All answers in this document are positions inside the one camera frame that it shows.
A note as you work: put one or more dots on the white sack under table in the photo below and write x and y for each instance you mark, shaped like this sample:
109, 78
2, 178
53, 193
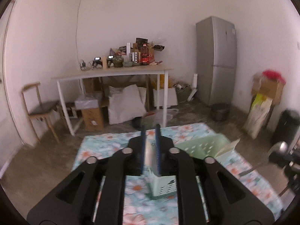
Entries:
126, 103

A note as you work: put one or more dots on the cardboard box with red bag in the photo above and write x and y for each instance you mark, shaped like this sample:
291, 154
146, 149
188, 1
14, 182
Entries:
269, 83

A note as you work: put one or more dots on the silver refrigerator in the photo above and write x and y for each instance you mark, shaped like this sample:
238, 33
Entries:
216, 60

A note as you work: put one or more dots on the red oil bottle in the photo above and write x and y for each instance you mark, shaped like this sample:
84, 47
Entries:
144, 54

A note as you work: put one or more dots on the mint green utensil basket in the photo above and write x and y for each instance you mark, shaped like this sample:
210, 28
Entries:
177, 163

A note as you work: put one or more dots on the white side table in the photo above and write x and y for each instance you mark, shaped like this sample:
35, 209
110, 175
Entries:
78, 75

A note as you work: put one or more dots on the rice bag white green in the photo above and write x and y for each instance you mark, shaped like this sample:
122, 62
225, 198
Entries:
259, 110

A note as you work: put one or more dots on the cardboard box under table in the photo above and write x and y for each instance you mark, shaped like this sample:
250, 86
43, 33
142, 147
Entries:
93, 119

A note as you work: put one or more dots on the white door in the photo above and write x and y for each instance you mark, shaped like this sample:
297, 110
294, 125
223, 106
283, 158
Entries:
10, 138

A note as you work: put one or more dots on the wooden chair black seat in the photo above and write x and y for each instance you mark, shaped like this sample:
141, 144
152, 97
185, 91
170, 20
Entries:
42, 111

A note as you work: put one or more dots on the steel spoon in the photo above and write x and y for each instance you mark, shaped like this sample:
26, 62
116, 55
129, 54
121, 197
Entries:
280, 147
150, 157

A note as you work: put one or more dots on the green bag on floor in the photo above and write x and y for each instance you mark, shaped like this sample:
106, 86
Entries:
183, 91

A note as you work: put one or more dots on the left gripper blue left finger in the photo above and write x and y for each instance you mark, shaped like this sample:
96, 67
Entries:
143, 148

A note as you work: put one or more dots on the black trash bin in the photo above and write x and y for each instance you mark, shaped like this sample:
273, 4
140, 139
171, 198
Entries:
287, 127

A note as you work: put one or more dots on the steel rice cooker pot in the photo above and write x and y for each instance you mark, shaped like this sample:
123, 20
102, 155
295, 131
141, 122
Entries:
220, 112

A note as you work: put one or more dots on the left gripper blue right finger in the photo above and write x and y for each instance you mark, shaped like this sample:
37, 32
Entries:
158, 150

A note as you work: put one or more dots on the white rice paddle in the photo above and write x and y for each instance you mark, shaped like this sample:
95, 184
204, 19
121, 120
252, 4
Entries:
225, 151

